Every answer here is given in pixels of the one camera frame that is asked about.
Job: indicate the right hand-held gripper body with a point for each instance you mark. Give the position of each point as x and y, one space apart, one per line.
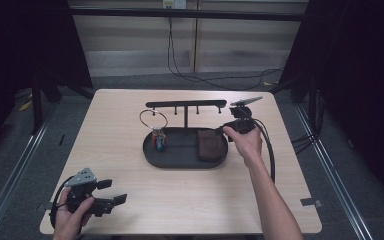
243 123

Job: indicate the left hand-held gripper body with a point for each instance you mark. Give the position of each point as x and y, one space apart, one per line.
83 196

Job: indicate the brown zip pouch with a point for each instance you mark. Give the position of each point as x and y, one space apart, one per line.
210 146

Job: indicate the black tray with hook rack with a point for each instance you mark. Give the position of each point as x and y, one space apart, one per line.
180 153

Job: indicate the person's right hand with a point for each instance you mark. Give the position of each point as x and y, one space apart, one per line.
248 146

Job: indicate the person's left hand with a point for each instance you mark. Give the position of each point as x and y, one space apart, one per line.
67 223

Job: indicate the grey tape strip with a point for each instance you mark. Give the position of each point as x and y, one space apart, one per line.
311 202
42 207

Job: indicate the small black floor strip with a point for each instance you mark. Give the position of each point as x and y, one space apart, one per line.
61 140

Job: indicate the black stand leg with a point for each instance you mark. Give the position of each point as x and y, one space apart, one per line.
37 106

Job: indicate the yellow floor tape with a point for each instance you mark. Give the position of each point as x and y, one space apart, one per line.
25 105

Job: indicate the black horizontal bar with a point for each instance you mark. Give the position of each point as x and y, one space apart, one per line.
180 14

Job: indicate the dark curtain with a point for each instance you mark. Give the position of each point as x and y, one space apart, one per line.
20 50
363 83

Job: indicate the metal floor rail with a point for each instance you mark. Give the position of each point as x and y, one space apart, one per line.
10 186
333 173

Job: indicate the white wall socket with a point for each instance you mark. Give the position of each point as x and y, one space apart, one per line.
174 3

